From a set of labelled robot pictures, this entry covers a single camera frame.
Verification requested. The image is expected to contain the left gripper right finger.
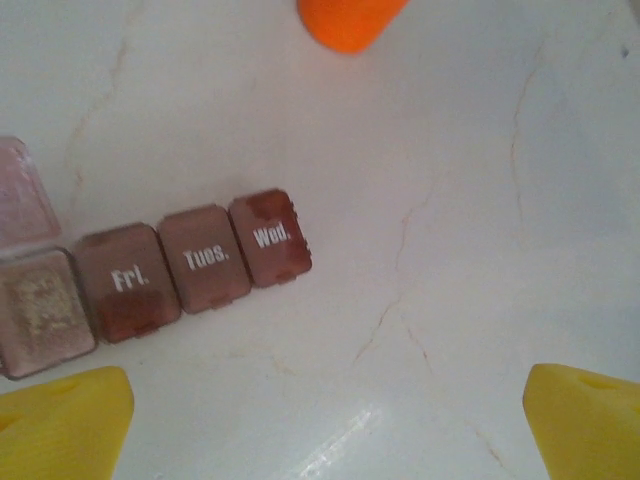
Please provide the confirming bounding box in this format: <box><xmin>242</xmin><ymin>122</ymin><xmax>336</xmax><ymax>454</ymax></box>
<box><xmin>522</xmin><ymin>363</ymin><xmax>640</xmax><ymax>480</ymax></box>

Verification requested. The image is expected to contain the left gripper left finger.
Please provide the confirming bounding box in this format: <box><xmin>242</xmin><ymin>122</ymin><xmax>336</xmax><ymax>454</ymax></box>
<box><xmin>0</xmin><ymin>365</ymin><xmax>136</xmax><ymax>480</ymax></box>

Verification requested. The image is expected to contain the brown weekly pill organizer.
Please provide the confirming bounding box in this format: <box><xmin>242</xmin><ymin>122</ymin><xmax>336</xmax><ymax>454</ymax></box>
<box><xmin>0</xmin><ymin>135</ymin><xmax>315</xmax><ymax>381</ymax></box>

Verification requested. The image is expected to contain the orange pill bottle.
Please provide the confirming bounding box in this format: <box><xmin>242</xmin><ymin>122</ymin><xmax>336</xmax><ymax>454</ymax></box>
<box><xmin>297</xmin><ymin>0</ymin><xmax>411</xmax><ymax>55</ymax></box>

